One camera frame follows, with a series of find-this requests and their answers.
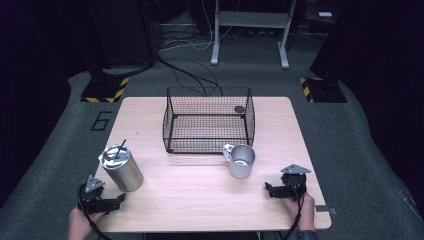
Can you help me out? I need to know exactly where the steel tumbler with straw lid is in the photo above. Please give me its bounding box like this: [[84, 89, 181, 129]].
[[98, 138, 145, 193]]

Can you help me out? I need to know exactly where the white metal desk frame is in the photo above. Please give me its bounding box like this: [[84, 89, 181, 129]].
[[210, 0, 298, 71]]

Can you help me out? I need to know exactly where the black wire basket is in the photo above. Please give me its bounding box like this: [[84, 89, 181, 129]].
[[162, 86, 257, 155]]

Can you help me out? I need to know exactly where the black floor cable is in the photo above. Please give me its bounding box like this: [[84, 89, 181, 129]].
[[155, 54, 225, 98]]

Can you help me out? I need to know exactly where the black cabinet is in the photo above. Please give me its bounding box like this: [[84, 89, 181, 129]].
[[84, 0, 158, 69]]

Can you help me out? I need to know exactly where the grey tape strip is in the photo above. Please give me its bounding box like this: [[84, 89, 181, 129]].
[[314, 204, 338, 215]]

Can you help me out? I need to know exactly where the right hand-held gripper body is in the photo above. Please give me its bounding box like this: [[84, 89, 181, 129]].
[[275, 163, 312, 202]]

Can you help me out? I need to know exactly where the black stand base striped edge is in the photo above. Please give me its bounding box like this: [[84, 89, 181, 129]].
[[298, 76, 348, 104], [80, 75, 130, 104]]

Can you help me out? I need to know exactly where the silver metal mug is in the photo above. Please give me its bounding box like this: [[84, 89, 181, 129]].
[[222, 143, 257, 180]]

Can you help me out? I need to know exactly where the right hand-held gripper black cable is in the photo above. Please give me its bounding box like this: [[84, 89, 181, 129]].
[[281, 179, 307, 240]]

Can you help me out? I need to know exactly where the dark curtain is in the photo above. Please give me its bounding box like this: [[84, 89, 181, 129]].
[[309, 0, 424, 221], [0, 0, 101, 209]]

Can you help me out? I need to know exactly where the person's left hand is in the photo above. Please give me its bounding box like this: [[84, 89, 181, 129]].
[[67, 206, 105, 240]]

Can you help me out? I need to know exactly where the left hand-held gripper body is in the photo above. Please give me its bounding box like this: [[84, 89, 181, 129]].
[[77, 175, 114, 215]]

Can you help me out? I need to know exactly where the white floor cable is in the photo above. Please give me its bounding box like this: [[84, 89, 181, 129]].
[[158, 0, 235, 53]]

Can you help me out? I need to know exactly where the person's right hand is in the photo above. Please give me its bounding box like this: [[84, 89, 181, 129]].
[[281, 192, 316, 232]]

